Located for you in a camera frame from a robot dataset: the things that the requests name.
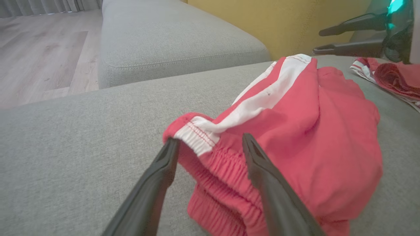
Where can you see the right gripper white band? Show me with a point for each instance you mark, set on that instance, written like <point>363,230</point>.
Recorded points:
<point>402,32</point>

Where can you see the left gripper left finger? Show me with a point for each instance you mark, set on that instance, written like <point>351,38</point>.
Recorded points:
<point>147,196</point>

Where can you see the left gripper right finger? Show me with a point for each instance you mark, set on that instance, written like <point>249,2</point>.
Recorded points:
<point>279,203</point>

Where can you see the red basketball jersey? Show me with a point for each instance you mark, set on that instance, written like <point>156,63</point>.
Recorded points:
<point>397,78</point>

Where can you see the red shorts white stripes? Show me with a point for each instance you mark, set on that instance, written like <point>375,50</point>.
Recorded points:
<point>311,137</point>

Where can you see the yellow sofa backrest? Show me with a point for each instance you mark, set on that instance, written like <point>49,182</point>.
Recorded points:
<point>279,23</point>

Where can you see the large grey sofa ottoman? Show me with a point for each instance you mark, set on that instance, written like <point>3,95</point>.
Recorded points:
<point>82,147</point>

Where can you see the grey curtains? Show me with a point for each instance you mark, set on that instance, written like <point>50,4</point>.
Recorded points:
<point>42,6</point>

